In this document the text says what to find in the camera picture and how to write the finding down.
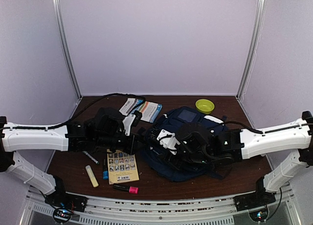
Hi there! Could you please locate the navy blue backpack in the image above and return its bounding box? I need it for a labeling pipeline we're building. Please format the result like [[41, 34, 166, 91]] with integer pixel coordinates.
[[139, 106, 232, 182]]

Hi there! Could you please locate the tan picture booklet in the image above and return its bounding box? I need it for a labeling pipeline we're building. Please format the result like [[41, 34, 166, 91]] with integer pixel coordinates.
[[107, 150, 139, 185]]

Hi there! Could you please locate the white colourful brochure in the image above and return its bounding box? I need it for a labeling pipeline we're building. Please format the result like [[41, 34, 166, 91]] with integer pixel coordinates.
[[119, 98, 162, 123]]

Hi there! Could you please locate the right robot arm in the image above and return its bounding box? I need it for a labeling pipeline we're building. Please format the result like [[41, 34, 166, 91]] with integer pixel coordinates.
[[156, 111, 313, 206]]

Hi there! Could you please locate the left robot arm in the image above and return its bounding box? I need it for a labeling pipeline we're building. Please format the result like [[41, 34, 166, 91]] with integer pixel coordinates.
[[0, 108, 142, 207]]

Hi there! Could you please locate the blue highlighter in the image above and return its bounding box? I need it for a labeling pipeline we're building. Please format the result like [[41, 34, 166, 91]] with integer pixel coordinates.
[[102, 158, 109, 180]]

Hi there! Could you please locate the silver grey marker pen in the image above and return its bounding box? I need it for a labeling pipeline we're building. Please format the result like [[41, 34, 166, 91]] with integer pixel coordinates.
[[83, 151, 100, 165]]

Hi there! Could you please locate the pink highlighter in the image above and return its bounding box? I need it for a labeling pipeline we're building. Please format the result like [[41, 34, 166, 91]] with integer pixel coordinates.
[[112, 184, 138, 194]]

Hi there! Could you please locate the yellow highlighter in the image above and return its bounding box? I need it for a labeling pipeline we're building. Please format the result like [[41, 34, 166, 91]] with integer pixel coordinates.
[[85, 165, 99, 187]]

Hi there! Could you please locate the green bowl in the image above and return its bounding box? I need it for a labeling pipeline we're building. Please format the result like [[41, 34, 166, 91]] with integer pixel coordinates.
[[195, 99, 215, 114]]

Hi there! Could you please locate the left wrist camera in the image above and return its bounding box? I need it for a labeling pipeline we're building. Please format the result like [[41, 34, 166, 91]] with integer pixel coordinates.
[[123, 111, 142, 136]]

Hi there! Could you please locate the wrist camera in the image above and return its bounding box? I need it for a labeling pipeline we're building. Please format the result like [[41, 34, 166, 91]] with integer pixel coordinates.
[[149, 129, 181, 155], [123, 111, 142, 136]]

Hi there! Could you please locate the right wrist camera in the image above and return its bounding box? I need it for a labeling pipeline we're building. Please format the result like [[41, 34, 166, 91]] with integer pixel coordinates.
[[149, 129, 181, 155]]

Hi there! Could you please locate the left black cable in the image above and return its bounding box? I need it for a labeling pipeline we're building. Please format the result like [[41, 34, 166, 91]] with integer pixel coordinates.
[[4, 92, 145, 132]]

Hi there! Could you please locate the aluminium front rail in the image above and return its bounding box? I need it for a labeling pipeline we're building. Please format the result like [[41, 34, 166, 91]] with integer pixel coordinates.
[[18, 184, 303, 225]]

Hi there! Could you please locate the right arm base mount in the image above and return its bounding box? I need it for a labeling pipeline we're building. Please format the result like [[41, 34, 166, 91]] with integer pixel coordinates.
[[233, 192, 276, 211]]

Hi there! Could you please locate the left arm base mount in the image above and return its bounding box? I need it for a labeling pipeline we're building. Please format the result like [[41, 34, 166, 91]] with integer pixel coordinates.
[[45, 193, 88, 212]]

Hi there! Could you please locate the left aluminium post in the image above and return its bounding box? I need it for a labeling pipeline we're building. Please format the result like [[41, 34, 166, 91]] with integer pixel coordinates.
[[52, 0, 82, 99]]

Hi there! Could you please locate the aluminium post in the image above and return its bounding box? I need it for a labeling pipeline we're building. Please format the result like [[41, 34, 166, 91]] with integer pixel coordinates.
[[236, 0, 266, 101], [52, 0, 82, 99]]

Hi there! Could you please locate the right aluminium post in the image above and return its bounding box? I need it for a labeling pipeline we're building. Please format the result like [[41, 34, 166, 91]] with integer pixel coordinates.
[[236, 0, 266, 101]]

